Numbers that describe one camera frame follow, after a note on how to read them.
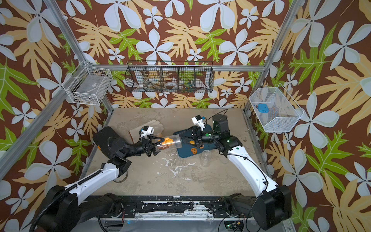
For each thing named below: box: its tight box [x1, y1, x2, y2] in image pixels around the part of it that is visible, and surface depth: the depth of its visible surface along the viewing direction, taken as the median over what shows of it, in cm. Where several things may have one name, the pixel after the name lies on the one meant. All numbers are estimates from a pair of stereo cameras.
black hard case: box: [92, 126, 121, 158], surface depth 100 cm
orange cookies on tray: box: [189, 140, 198, 155], surface depth 98 cm
